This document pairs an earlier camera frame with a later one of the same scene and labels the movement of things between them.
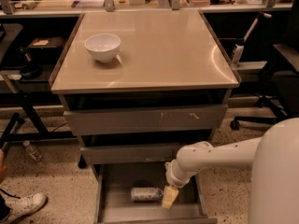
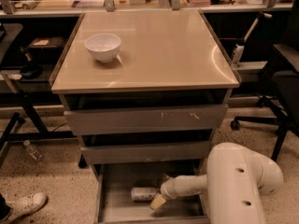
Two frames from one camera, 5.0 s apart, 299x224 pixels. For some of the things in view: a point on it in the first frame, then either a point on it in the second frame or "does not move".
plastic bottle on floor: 35,154 does not move
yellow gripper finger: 169,196 to 158,202
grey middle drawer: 140,153 does not move
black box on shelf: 47,44 does not move
